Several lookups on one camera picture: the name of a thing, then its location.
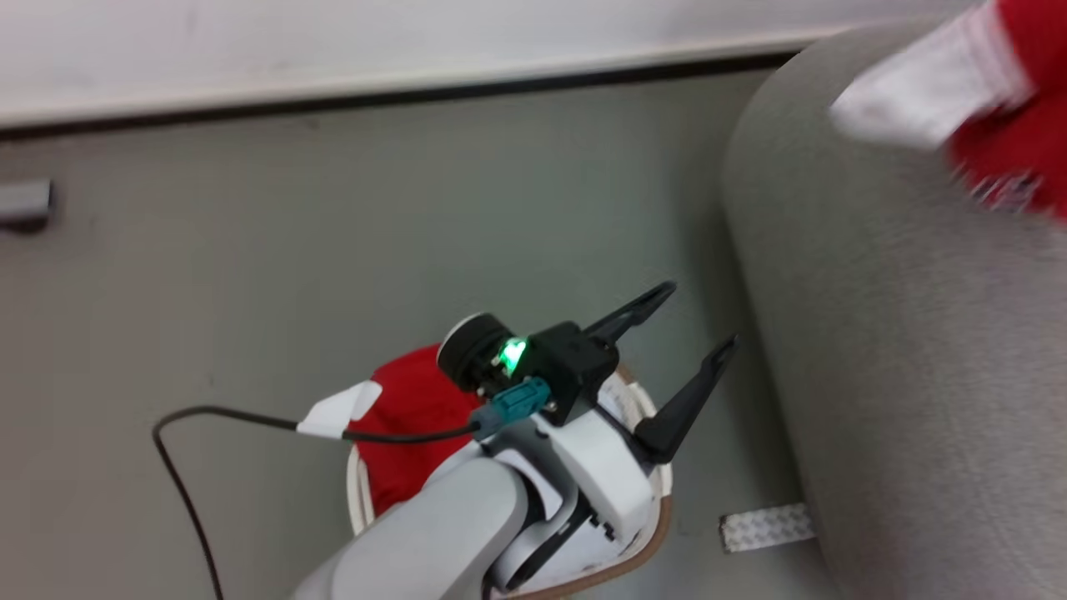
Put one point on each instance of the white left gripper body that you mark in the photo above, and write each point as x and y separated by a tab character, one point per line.
608	475

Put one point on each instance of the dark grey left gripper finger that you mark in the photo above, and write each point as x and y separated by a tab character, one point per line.
688	400
633	308

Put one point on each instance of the plain red garment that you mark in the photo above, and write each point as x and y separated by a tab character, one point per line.
408	400

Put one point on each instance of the red garment with white stripes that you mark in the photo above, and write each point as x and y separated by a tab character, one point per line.
1025	142

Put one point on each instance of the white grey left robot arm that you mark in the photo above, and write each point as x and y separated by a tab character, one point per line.
433	533

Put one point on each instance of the white laundry basket brown rim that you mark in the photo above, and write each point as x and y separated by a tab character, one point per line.
358	496

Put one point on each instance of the white textured floor strip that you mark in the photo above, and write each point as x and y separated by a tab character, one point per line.
767	527

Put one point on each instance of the black cylinder with green light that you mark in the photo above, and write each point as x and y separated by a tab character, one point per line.
467	350

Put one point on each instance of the grey fabric sofa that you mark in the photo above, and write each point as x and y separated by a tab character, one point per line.
917	375

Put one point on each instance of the black and white baseboard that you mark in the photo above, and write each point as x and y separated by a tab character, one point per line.
333	92

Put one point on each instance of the dark round floor foot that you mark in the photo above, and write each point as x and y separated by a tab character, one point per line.
25	226

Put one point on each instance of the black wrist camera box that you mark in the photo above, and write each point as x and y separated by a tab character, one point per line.
575	362

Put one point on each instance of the grey metal floor bracket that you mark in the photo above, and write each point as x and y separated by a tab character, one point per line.
23	200

